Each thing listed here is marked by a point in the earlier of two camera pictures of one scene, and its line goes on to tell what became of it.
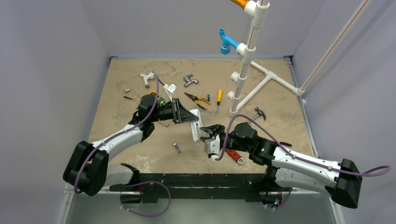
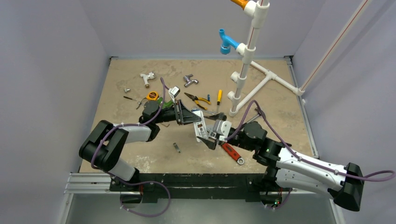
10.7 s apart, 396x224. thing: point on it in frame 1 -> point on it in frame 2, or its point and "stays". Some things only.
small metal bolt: [177, 148] stays
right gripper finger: [216, 129] -> [219, 116]
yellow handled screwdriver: [219, 95] stays
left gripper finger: [180, 114] stays
